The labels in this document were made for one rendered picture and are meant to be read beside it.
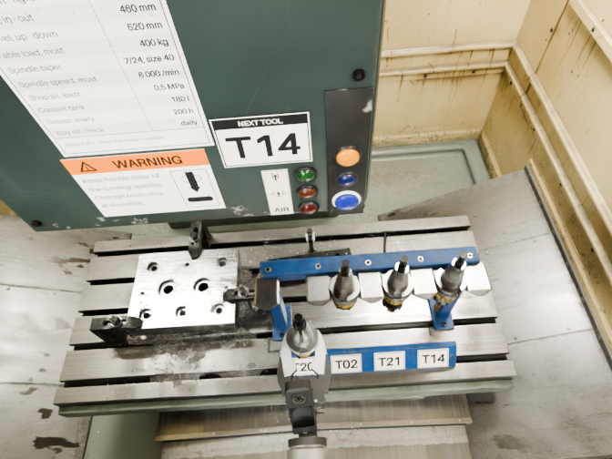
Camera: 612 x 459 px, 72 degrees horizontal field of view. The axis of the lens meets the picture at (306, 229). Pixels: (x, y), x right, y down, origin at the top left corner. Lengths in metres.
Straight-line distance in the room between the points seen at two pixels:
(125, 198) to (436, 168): 1.59
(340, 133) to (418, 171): 1.51
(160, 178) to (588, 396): 1.21
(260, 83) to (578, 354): 1.21
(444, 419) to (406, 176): 1.02
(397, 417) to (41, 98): 1.13
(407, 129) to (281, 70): 1.57
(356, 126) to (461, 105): 1.50
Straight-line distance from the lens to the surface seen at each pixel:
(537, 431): 1.39
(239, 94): 0.42
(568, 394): 1.40
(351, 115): 0.43
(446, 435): 1.36
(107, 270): 1.46
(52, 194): 0.58
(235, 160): 0.48
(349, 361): 1.13
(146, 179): 0.52
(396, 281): 0.87
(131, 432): 1.56
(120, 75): 0.42
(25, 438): 1.63
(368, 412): 1.30
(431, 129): 1.98
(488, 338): 1.26
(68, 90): 0.45
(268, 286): 0.92
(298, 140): 0.45
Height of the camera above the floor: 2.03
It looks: 57 degrees down
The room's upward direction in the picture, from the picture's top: 6 degrees counter-clockwise
